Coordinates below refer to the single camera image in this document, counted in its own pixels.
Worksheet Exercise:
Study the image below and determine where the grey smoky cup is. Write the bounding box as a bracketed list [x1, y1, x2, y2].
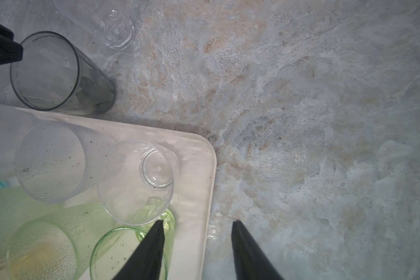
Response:
[10, 31, 117, 115]

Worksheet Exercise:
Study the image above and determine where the beige rectangular tray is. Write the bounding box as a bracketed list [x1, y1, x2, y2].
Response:
[0, 106, 218, 280]

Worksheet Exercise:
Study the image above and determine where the tall light green cup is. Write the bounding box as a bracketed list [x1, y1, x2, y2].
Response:
[0, 187, 63, 264]

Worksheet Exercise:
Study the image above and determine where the small green cup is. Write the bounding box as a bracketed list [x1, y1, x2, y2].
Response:
[7, 203, 119, 280]

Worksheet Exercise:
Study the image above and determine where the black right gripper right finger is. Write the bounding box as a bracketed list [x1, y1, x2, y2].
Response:
[231, 220, 284, 280]

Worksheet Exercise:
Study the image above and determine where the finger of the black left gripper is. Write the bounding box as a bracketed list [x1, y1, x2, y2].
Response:
[0, 24, 23, 65]

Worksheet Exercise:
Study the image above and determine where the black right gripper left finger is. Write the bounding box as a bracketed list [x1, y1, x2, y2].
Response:
[113, 220, 165, 280]

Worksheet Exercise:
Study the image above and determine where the clear cup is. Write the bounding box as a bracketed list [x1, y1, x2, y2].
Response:
[14, 121, 117, 204]
[97, 140, 180, 226]
[54, 0, 135, 50]
[0, 105, 41, 181]

